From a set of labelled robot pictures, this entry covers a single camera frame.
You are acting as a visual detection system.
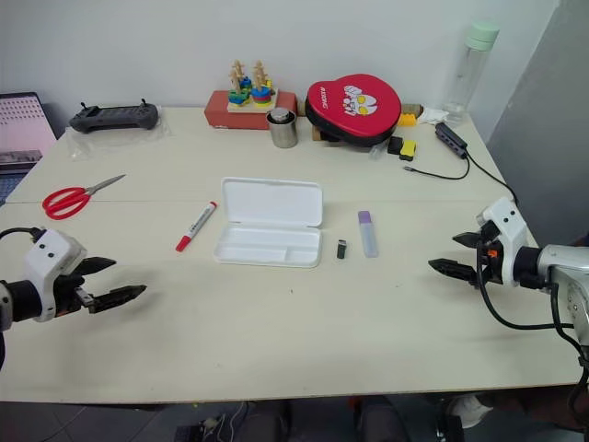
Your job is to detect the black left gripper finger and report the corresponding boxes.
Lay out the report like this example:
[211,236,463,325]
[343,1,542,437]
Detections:
[87,284,148,316]
[78,257,118,278]

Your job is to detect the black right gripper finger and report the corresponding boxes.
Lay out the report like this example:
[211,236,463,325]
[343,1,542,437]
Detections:
[427,258,480,285]
[452,231,482,250]

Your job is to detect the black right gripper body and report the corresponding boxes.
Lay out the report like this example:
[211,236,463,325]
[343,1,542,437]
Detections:
[476,220,506,289]

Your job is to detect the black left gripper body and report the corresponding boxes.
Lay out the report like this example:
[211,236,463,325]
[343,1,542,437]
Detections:
[52,268,100,320]

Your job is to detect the white open pencil case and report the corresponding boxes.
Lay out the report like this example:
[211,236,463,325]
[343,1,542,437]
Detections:
[213,177,323,269]

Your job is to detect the clear purple capped lead box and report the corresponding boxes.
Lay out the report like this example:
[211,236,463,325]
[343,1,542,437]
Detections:
[357,210,380,259]

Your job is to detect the black usb hub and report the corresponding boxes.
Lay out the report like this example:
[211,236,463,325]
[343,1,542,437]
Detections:
[403,121,471,181]

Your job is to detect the red and white marker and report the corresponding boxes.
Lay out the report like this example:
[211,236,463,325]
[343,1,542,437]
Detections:
[175,200,219,252]

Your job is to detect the white crumpled paper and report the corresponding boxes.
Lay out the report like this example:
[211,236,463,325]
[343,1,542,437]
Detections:
[415,106,450,127]

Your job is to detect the clear plastic bag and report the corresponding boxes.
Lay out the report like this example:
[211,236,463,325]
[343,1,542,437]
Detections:
[64,114,173,161]

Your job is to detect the white shoe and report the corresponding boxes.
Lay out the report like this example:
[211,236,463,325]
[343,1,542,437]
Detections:
[447,394,494,430]

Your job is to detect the black handheld controller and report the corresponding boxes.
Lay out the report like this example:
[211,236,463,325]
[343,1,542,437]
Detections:
[68,99,161,135]

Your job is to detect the open laptop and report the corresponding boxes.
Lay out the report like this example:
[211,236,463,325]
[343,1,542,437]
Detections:
[0,91,59,206]

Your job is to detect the clear bottle green lid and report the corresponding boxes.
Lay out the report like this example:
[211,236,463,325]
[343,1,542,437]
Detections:
[443,17,501,129]

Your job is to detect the red black boxing pad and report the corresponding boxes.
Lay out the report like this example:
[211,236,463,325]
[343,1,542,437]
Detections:
[304,73,403,149]

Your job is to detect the brown wooden block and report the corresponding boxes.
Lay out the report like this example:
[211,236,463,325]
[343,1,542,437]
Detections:
[311,122,344,145]

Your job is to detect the red cardboard box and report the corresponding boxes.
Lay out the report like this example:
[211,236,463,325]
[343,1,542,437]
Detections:
[204,89,298,132]

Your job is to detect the metal cup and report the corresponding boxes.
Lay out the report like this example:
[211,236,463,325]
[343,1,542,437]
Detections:
[266,108,299,149]

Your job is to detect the wooden colourful stacking toy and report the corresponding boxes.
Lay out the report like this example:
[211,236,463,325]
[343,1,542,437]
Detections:
[225,59,280,114]

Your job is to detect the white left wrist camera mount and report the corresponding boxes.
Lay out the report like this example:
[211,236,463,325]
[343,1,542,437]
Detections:
[23,228,88,323]

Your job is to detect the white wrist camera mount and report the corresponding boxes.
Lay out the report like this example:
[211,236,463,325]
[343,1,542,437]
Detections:
[23,228,88,323]
[475,196,528,287]

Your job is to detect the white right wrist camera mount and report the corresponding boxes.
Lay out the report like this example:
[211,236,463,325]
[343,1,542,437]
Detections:
[475,196,528,287]

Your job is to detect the long black cable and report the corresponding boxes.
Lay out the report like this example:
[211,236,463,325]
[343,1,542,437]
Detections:
[465,151,520,206]

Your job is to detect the red handled scissors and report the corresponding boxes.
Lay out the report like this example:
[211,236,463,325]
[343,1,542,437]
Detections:
[41,174,127,220]

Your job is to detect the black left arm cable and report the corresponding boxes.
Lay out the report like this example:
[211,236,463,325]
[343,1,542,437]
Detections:
[0,227,41,244]

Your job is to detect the floor cables bundle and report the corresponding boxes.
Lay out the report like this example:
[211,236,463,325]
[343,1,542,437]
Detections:
[173,400,252,442]

